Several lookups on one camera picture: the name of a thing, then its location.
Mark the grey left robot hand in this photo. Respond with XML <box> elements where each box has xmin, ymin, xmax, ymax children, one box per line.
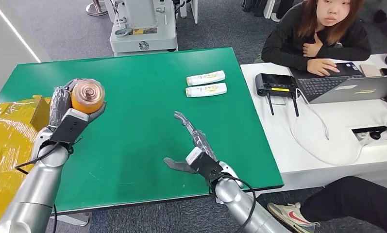
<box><xmin>48</xmin><ymin>79</ymin><xmax>107</xmax><ymax>130</ymax></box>

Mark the beige card wallet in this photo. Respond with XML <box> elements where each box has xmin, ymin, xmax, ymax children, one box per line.
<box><xmin>359</xmin><ymin>64</ymin><xmax>383</xmax><ymax>78</ymax></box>

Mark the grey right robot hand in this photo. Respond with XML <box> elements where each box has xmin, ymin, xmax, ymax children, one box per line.
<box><xmin>163</xmin><ymin>111</ymin><xmax>219</xmax><ymax>175</ymax></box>

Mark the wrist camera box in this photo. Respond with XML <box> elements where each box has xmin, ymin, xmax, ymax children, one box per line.
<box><xmin>50</xmin><ymin>108</ymin><xmax>90</xmax><ymax>144</ymax></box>
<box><xmin>185</xmin><ymin>146</ymin><xmax>224</xmax><ymax>181</ymax></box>

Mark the black plug cable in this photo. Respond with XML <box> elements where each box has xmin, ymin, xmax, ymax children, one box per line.
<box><xmin>369</xmin><ymin>109</ymin><xmax>387</xmax><ymax>141</ymax></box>

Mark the orange juice bottle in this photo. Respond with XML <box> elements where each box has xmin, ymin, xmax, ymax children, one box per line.
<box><xmin>71</xmin><ymin>79</ymin><xmax>106</xmax><ymax>115</ymax></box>

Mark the person's right hand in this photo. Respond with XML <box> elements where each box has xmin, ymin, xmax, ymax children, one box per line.
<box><xmin>306</xmin><ymin>59</ymin><xmax>340</xmax><ymax>77</ymax></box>

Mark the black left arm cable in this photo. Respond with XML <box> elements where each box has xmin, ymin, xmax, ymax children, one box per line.
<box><xmin>15</xmin><ymin>136</ymin><xmax>84</xmax><ymax>176</ymax></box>

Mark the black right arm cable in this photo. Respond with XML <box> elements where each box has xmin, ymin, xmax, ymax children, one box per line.
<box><xmin>209</xmin><ymin>173</ymin><xmax>257</xmax><ymax>233</ymax></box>

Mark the yellow taped cardboard box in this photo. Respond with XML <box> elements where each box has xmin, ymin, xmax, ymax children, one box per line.
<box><xmin>0</xmin><ymin>95</ymin><xmax>51</xmax><ymax>223</ymax></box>

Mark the white red sneaker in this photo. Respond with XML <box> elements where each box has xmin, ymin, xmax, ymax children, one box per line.
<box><xmin>267</xmin><ymin>201</ymin><xmax>321</xmax><ymax>233</ymax></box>

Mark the white desk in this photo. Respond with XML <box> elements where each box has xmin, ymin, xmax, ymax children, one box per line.
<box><xmin>240</xmin><ymin>53</ymin><xmax>387</xmax><ymax>194</ymax></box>

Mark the desk socket tray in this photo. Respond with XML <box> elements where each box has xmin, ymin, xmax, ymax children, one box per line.
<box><xmin>352</xmin><ymin>124</ymin><xmax>387</xmax><ymax>144</ymax></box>

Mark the metal stanchion base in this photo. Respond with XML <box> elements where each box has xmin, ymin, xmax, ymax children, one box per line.
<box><xmin>85</xmin><ymin>0</ymin><xmax>108</xmax><ymax>17</ymax></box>

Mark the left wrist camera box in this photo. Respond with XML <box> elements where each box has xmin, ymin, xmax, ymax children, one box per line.
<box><xmin>50</xmin><ymin>108</ymin><xmax>90</xmax><ymax>144</ymax></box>

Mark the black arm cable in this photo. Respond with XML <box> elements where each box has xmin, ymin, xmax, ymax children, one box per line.
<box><xmin>15</xmin><ymin>136</ymin><xmax>84</xmax><ymax>176</ymax></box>
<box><xmin>209</xmin><ymin>173</ymin><xmax>257</xmax><ymax>233</ymax></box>

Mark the white grey column machine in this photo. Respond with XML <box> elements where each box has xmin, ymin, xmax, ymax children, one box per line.
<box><xmin>109</xmin><ymin>0</ymin><xmax>179</xmax><ymax>57</ymax></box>

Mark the white tube bottle orange cap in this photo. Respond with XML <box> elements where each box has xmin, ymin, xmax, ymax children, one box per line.
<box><xmin>186</xmin><ymin>70</ymin><xmax>226</xmax><ymax>86</ymax></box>
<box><xmin>185</xmin><ymin>83</ymin><xmax>228</xmax><ymax>98</ymax></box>

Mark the person's left hand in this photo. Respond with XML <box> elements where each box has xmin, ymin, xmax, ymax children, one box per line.
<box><xmin>302</xmin><ymin>31</ymin><xmax>324</xmax><ymax>59</ymax></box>

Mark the grey laptop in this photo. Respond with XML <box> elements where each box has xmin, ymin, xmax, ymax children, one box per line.
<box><xmin>289</xmin><ymin>62</ymin><xmax>387</xmax><ymax>105</ymax></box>

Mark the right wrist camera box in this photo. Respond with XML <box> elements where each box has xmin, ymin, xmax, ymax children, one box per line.
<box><xmin>185</xmin><ymin>146</ymin><xmax>224</xmax><ymax>181</ymax></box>

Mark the black controller with antennas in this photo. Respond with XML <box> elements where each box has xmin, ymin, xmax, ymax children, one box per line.
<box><xmin>254</xmin><ymin>73</ymin><xmax>300</xmax><ymax>117</ymax></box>

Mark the white cable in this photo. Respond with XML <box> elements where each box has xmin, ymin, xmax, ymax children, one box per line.
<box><xmin>290</xmin><ymin>87</ymin><xmax>371</xmax><ymax>167</ymax></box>

